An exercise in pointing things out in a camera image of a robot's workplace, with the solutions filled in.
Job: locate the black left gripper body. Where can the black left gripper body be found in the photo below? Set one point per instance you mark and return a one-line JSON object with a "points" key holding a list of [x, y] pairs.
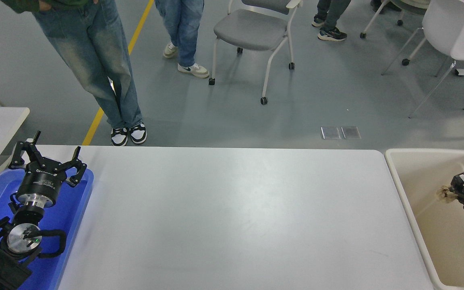
{"points": [[40, 181]]}

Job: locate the tan paper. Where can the tan paper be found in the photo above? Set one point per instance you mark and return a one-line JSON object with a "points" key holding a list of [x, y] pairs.
{"points": [[443, 195]]}

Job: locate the person's right hand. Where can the person's right hand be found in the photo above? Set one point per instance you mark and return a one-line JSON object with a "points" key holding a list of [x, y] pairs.
{"points": [[45, 5]]}

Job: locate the large pale plastic bin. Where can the large pale plastic bin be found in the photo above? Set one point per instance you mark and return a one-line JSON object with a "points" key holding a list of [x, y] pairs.
{"points": [[421, 181]]}

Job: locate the blue plastic tray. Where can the blue plastic tray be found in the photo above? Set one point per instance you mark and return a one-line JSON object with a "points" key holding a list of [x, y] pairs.
{"points": [[71, 209]]}

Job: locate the person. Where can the person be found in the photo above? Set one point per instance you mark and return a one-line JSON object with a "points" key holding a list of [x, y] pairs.
{"points": [[95, 60], [330, 20], [183, 28], [377, 5]]}

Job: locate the metal floor plate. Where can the metal floor plate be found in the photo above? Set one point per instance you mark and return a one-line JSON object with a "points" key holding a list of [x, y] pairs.
{"points": [[351, 132], [330, 133]]}

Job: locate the white plastic shell chair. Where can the white plastic shell chair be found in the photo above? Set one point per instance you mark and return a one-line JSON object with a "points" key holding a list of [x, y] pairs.
{"points": [[445, 24]]}

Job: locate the white-framed wheeled chair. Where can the white-framed wheeled chair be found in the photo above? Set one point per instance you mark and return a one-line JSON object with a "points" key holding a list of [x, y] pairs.
{"points": [[362, 35]]}

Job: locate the grey padded wheeled chair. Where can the grey padded wheeled chair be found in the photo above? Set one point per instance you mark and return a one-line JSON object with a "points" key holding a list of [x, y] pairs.
{"points": [[252, 30]]}

